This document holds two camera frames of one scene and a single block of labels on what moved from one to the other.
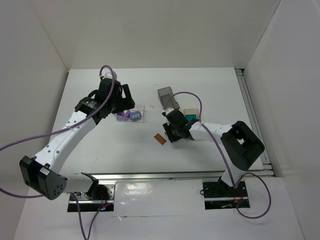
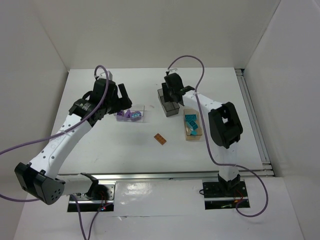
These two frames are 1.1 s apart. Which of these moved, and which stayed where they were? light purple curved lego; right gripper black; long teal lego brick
Moved: right gripper black
Stayed: long teal lego brick; light purple curved lego
